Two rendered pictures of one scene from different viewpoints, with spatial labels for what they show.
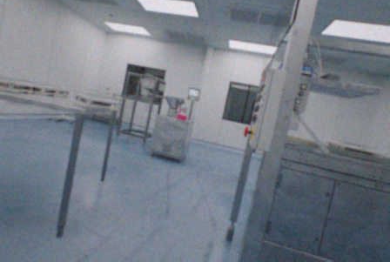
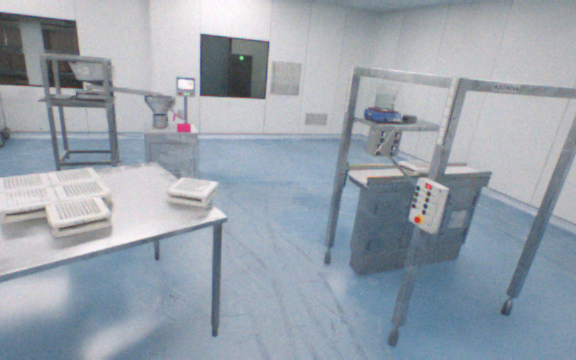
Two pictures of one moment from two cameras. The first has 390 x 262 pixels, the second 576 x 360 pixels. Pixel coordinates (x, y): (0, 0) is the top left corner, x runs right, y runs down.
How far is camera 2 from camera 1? 1.55 m
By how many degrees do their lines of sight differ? 36
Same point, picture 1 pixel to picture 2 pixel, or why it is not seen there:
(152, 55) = not seen: outside the picture
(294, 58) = (441, 168)
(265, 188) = (421, 244)
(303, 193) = (391, 212)
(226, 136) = (211, 119)
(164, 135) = (166, 159)
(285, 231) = (379, 243)
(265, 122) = (436, 218)
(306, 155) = (396, 186)
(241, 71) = (214, 16)
